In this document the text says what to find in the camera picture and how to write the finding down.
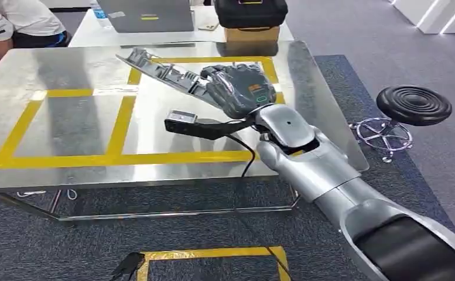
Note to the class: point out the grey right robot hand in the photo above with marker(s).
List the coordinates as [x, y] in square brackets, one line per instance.
[242, 91]

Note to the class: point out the silver wheel hubcap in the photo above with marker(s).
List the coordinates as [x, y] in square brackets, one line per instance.
[165, 71]

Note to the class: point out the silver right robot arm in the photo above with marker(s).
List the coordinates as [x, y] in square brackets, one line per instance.
[328, 174]

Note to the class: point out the brown cardboard box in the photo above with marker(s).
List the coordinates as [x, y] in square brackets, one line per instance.
[252, 34]

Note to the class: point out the smartphone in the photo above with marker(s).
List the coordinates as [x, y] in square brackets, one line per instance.
[208, 26]

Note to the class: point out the black carry bag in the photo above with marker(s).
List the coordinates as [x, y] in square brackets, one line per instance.
[250, 13]

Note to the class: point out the grey laptop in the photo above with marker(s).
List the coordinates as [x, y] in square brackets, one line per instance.
[145, 15]

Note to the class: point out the yellow table tape lines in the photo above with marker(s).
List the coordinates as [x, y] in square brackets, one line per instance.
[118, 128]

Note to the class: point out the white desk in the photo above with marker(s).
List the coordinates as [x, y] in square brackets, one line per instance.
[95, 37]

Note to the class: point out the clear water bottle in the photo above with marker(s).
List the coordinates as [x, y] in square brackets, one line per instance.
[100, 13]

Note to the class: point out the black round stool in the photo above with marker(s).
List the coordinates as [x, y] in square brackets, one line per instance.
[413, 104]

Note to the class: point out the steel work table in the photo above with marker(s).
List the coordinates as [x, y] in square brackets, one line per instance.
[56, 128]

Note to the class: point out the white furniture panel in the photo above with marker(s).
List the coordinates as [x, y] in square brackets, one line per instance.
[433, 15]

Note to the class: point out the black robot foot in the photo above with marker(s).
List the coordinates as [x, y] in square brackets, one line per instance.
[128, 265]

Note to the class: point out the person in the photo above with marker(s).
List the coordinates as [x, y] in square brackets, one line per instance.
[14, 19]

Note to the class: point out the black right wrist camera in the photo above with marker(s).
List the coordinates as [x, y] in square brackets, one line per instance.
[200, 127]

